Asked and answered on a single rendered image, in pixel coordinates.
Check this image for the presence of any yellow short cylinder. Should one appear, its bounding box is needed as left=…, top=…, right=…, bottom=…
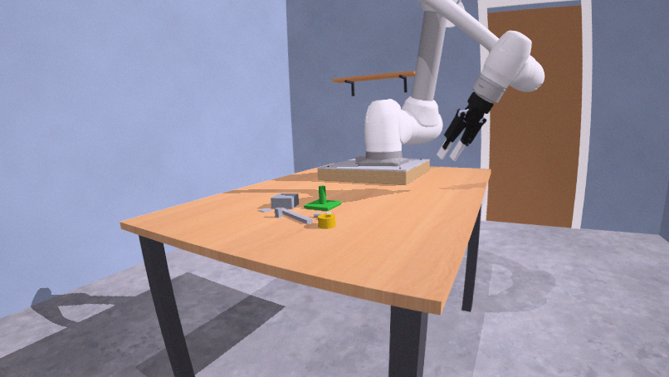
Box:
left=318, top=213, right=335, bottom=229

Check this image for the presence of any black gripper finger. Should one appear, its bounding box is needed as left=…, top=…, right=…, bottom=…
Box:
left=450, top=116, right=486, bottom=161
left=437, top=109, right=476, bottom=159

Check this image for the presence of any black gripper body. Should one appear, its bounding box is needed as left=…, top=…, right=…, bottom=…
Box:
left=464, top=92, right=493, bottom=122

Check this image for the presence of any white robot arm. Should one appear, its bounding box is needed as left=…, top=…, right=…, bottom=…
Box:
left=355, top=0, right=544, bottom=167

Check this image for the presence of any green peg on flat base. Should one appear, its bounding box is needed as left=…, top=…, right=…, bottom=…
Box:
left=304, top=185, right=342, bottom=211

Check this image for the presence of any grey rectangular bar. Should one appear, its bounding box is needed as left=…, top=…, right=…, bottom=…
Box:
left=282, top=208, right=313, bottom=224

